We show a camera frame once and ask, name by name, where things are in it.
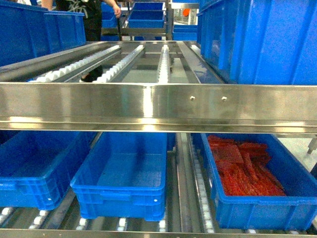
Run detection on large blue bin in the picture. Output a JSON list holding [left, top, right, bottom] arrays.
[[0, 0, 86, 66], [198, 0, 317, 85]]

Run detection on stainless steel flow rack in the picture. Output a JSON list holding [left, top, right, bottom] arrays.
[[0, 40, 317, 238]]

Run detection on far stainless steel rack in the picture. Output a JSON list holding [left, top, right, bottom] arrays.
[[101, 0, 199, 41]]

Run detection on blue plastic bin left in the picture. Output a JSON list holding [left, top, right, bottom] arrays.
[[0, 131, 97, 210]]

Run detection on large blue bin upper right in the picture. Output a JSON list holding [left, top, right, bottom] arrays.
[[198, 0, 317, 85]]

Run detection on blue plastic bin middle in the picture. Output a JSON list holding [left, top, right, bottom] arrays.
[[70, 132, 167, 222]]

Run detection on large blue bin upper left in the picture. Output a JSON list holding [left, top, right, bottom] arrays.
[[0, 0, 86, 66]]

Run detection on blue bin with red parts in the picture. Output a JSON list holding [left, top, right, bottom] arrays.
[[193, 133, 317, 231]]

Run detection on red parts pile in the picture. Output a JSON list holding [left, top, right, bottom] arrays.
[[208, 135, 286, 196]]

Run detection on blue plastic bin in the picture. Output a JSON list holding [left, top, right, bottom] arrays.
[[0, 131, 97, 210], [70, 132, 167, 222]]

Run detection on person in dark clothes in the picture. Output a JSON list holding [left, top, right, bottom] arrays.
[[41, 0, 121, 83]]

